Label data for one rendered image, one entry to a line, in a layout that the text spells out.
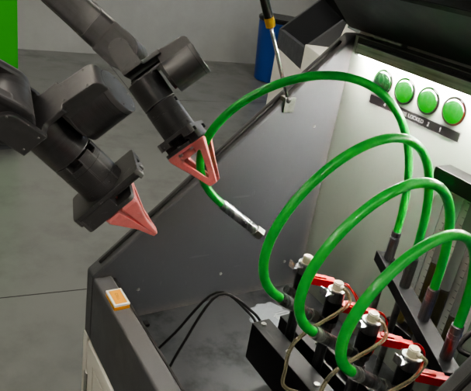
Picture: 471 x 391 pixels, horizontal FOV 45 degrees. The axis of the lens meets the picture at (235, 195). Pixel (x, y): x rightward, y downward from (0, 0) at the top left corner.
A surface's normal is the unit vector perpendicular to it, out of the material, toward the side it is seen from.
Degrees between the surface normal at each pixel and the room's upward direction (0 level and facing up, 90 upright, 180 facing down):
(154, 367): 0
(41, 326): 0
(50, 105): 51
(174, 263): 90
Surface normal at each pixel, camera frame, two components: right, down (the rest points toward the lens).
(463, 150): -0.86, 0.10
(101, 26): -0.06, 0.02
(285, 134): 0.50, 0.43
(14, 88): 0.58, -0.66
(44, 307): 0.14, -0.90
